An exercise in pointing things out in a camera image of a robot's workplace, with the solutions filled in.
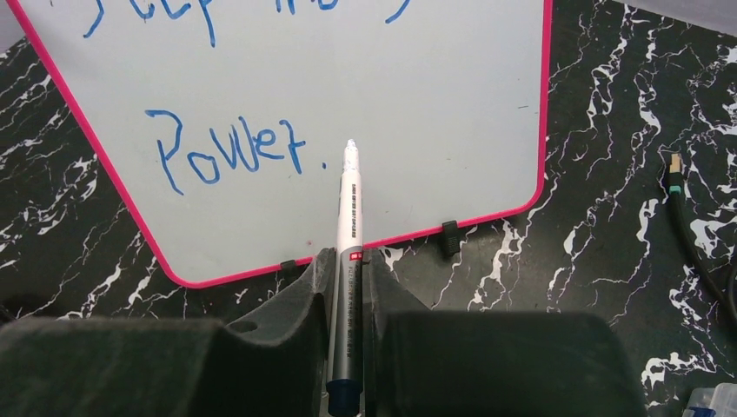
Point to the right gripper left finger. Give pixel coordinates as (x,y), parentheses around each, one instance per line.
(269,362)

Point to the white marker pen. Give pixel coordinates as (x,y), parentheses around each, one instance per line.
(344,382)

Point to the pink framed whiteboard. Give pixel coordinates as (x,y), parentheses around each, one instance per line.
(222,124)

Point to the clear plastic screw box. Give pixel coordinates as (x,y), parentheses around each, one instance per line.
(719,401)

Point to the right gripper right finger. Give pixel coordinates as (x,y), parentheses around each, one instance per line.
(421,362)

